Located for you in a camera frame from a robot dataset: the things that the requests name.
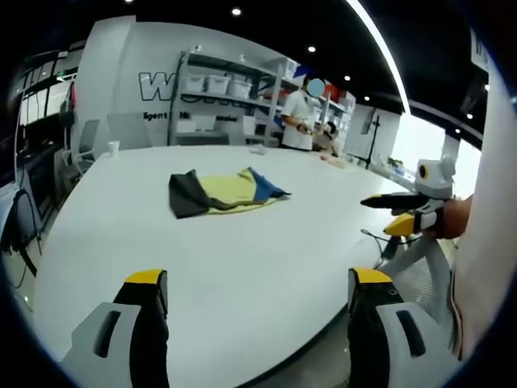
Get ceiling light strip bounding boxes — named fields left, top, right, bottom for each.
left=346, top=0, right=414, bottom=116

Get black tripod stand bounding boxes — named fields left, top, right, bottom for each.
left=362, top=114, right=384, bottom=170

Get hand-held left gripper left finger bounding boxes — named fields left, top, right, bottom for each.
left=60, top=268, right=170, bottom=388

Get grey metal storage shelf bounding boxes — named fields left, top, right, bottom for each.
left=168, top=48, right=357, bottom=149

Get grey mesh office chair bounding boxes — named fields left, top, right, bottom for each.
left=373, top=232, right=460, bottom=353

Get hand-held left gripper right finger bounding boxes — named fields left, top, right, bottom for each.
left=347, top=266, right=462, bottom=388

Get person's white shirt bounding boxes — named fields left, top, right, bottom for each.
left=450, top=23, right=517, bottom=363

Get person's right hand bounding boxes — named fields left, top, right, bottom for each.
left=427, top=195, right=474, bottom=240

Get pink objects on table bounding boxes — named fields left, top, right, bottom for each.
left=317, top=152, right=349, bottom=170

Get yellow blue dark garment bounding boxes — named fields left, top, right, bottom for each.
left=168, top=166, right=293, bottom=220

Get grey cable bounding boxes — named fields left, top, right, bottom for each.
left=360, top=228, right=389, bottom=262

